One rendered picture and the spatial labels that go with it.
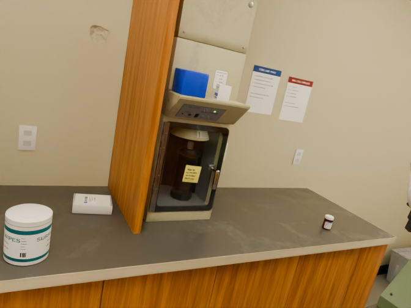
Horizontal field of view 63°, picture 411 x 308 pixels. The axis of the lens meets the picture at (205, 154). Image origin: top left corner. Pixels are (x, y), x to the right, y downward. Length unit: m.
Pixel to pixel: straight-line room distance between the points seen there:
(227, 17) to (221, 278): 1.05
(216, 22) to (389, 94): 1.89
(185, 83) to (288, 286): 1.08
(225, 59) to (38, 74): 0.82
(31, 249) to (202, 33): 0.96
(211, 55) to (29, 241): 0.92
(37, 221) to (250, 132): 1.39
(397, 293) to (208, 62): 1.09
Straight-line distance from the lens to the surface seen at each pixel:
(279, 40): 2.13
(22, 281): 1.16
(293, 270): 1.72
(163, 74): 1.23
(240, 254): 1.40
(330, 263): 1.89
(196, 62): 1.37
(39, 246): 1.18
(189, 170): 1.45
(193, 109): 1.30
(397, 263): 3.80
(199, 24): 1.37
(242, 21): 1.47
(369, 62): 2.73
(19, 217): 1.15
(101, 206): 1.50
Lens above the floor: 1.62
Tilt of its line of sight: 14 degrees down
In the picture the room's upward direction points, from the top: 12 degrees clockwise
